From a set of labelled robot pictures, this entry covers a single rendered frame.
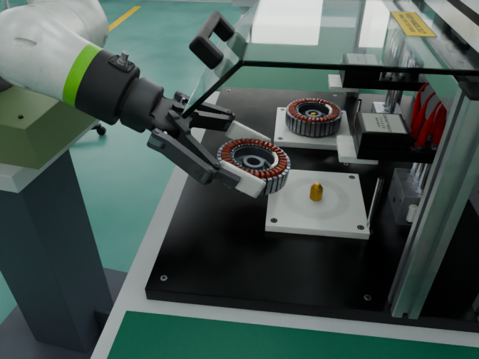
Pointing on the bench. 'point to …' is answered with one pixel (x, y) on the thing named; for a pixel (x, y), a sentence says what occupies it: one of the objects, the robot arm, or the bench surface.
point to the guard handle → (211, 57)
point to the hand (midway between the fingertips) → (253, 161)
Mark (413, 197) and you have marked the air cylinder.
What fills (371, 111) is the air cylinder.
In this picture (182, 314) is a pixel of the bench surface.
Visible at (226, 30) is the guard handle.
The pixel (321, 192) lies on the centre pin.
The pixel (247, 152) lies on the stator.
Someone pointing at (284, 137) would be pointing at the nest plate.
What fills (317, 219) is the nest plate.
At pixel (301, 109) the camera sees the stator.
